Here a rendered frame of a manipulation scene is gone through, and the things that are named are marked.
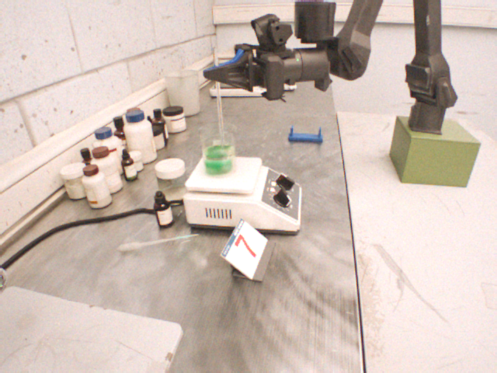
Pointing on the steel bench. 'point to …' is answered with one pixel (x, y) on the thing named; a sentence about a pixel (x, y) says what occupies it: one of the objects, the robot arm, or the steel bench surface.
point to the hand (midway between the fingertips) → (224, 71)
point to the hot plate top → (244, 179)
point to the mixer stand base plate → (80, 337)
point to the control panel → (277, 192)
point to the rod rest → (305, 136)
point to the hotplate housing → (238, 210)
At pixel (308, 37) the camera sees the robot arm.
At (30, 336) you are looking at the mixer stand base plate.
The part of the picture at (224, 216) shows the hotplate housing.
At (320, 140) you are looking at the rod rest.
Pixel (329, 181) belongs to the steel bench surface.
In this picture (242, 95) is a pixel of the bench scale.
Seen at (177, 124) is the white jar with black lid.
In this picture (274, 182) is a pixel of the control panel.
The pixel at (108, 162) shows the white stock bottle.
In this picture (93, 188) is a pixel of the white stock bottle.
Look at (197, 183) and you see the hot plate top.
